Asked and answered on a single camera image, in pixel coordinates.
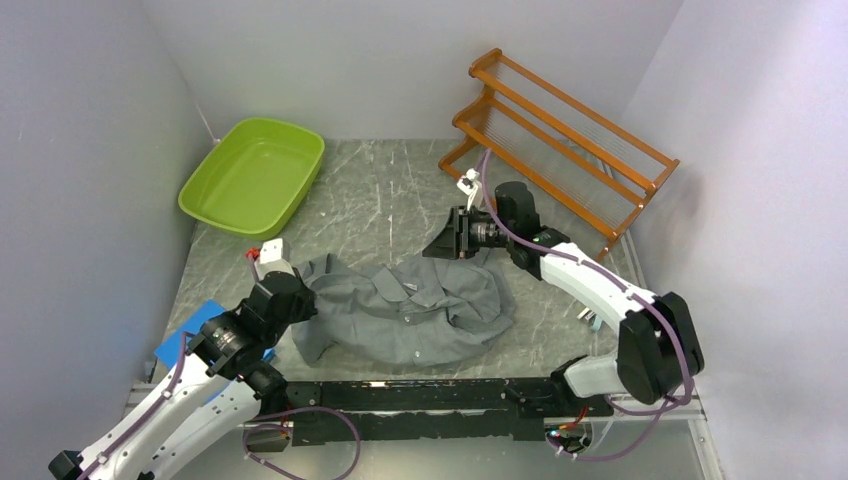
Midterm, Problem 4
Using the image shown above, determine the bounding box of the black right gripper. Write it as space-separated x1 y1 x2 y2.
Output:
422 206 514 260

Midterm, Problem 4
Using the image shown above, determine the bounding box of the grey button-up shirt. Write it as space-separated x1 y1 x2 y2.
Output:
292 249 517 367

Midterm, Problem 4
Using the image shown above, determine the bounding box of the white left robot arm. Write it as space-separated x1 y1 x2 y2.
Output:
48 270 317 479

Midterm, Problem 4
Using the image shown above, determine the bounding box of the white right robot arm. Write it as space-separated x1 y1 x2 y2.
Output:
423 177 704 415

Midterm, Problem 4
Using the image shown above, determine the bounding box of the green plastic tub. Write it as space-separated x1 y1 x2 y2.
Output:
177 117 325 241

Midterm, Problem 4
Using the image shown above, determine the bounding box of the blue flat pad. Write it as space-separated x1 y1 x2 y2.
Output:
145 300 287 409

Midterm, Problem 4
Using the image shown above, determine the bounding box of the orange wooden rack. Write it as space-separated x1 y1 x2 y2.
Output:
438 48 680 259

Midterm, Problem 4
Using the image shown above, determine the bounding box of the small light blue clip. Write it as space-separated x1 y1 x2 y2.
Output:
577 308 604 333

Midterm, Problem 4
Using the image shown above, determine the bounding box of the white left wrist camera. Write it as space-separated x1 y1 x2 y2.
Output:
245 237 294 282

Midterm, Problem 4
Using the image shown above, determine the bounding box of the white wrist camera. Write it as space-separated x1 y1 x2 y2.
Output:
245 237 294 282
457 168 484 210

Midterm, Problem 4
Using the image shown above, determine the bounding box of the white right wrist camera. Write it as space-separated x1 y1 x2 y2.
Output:
457 168 484 210

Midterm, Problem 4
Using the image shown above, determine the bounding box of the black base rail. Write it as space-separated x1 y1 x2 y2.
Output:
276 377 613 446

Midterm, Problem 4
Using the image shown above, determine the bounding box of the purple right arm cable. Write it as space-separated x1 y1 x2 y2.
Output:
478 149 696 464

